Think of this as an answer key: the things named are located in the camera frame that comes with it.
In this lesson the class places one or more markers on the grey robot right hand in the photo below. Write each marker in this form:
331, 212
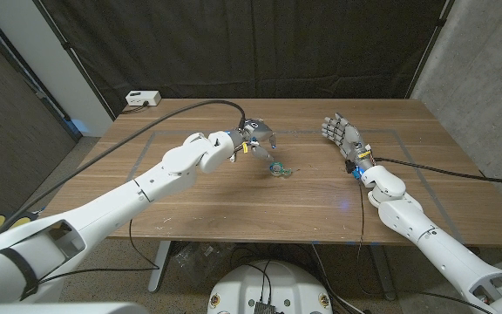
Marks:
351, 139

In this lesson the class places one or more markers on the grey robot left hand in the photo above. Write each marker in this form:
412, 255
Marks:
257, 131

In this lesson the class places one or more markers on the clear tape roll green dispenser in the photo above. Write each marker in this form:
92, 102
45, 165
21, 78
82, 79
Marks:
282, 173

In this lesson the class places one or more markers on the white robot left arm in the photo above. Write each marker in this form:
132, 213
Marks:
168, 170

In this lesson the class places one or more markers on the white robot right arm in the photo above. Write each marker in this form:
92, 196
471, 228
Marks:
408, 218

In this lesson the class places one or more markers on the grey tape outline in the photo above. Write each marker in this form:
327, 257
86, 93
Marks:
303, 131

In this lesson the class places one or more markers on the black curtain backdrop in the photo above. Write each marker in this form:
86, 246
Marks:
251, 43

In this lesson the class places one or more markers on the white power outlet box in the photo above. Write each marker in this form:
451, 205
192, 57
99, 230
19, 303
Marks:
143, 98

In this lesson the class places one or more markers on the grey table leg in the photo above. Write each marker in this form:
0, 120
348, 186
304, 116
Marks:
381, 270

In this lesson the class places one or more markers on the clear plastic bag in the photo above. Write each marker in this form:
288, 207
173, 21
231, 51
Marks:
198, 261

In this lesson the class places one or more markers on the black backdrop pole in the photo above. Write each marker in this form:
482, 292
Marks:
74, 56
440, 22

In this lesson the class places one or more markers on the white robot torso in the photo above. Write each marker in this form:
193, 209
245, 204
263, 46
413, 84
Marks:
242, 288

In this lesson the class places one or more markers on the white table leg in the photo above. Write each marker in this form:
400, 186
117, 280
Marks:
159, 266

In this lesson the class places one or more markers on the black wall rail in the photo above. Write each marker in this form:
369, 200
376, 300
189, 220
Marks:
42, 94

